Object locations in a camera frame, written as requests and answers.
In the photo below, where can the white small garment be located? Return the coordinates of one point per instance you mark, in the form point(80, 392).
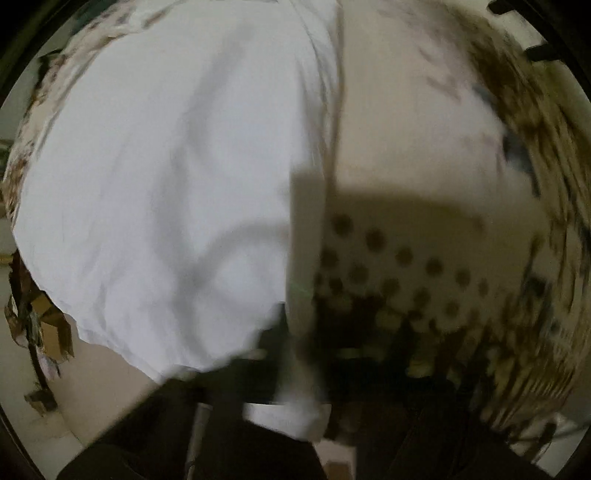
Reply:
point(167, 185)

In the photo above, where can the floral bed blanket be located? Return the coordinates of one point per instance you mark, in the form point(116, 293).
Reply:
point(455, 239)

